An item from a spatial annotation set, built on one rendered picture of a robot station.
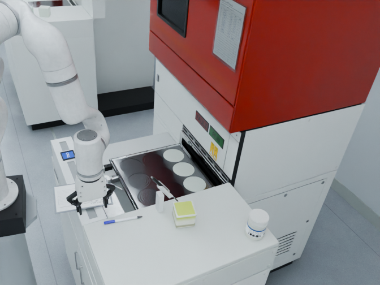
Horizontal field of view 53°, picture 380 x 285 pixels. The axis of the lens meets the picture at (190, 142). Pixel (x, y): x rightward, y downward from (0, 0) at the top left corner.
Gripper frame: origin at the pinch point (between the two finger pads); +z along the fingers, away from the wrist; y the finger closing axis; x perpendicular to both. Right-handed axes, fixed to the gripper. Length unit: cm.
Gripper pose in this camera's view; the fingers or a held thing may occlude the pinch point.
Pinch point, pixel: (92, 207)
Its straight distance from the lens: 142.7
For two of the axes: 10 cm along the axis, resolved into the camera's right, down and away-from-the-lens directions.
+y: -8.8, 2.0, -4.2
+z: -1.0, 8.0, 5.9
